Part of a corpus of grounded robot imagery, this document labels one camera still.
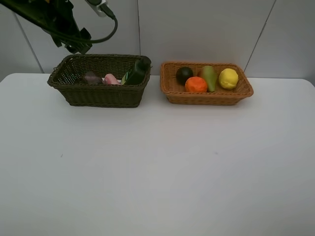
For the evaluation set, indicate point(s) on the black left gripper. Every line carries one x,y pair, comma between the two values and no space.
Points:
59,18

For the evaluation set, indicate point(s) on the translucent pink plastic cup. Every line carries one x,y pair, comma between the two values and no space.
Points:
92,78

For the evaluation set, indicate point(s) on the pink bottle with white cap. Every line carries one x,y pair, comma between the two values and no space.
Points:
110,79

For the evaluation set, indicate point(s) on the dark grey pump bottle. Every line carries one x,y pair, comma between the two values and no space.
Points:
137,73

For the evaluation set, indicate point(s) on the dark mangosteen with green calyx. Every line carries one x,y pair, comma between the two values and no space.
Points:
183,74

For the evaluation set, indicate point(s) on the orange tangerine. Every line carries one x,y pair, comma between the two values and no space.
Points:
196,84

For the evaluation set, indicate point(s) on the green red pear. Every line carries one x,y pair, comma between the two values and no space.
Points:
208,73

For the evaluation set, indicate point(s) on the yellow lemon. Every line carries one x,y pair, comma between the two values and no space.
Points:
228,78

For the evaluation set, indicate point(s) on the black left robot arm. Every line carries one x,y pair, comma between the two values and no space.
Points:
31,9

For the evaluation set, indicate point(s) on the dark brown wicker basket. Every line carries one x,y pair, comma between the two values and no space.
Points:
68,76

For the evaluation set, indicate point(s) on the orange wicker basket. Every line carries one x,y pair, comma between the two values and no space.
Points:
175,92

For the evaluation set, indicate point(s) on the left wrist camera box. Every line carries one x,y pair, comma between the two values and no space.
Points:
96,6

